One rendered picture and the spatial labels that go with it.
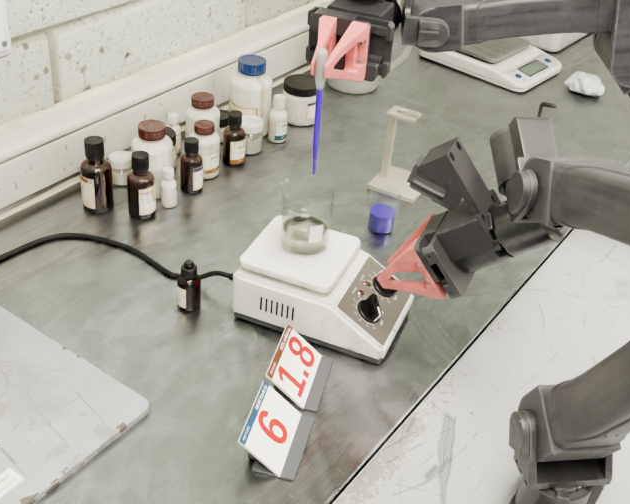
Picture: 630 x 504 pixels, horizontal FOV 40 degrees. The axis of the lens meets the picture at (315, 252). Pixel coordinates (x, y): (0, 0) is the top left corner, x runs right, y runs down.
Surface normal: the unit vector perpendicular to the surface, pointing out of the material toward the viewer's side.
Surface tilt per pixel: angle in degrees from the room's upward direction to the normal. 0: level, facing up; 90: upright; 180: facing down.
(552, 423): 92
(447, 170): 90
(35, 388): 0
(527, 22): 93
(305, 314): 90
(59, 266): 0
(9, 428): 0
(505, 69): 11
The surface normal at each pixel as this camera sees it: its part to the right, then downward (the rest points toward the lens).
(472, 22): -0.02, 0.53
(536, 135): 0.15, -0.38
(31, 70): 0.81, 0.39
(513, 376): 0.08, -0.81
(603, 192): -0.98, -0.04
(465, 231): -0.39, 0.51
